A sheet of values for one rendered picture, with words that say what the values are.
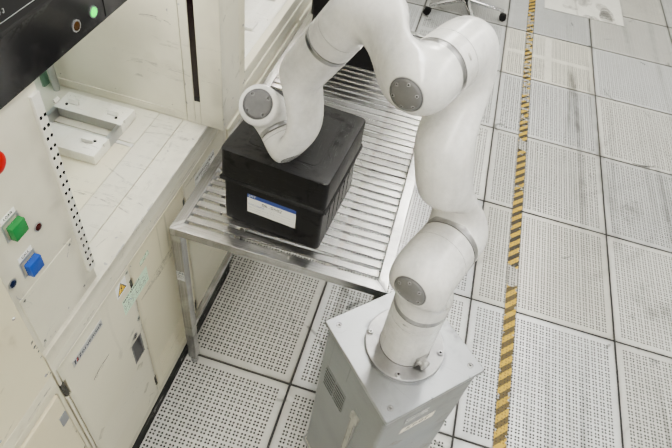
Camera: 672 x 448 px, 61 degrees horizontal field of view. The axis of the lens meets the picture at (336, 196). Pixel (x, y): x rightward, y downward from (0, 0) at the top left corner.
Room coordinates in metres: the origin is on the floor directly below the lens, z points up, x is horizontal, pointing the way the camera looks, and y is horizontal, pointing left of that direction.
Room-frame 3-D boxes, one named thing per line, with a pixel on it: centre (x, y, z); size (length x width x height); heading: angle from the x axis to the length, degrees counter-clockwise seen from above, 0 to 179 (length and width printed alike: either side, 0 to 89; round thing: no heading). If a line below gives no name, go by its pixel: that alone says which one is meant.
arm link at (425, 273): (0.67, -0.20, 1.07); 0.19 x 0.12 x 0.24; 150
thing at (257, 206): (1.10, 0.13, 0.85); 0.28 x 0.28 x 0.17; 76
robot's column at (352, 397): (0.70, -0.22, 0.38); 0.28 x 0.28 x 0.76; 36
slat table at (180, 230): (1.53, 0.03, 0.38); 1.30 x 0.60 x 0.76; 171
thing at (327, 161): (1.10, 0.13, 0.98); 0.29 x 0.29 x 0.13; 76
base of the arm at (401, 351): (0.70, -0.22, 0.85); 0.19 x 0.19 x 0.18
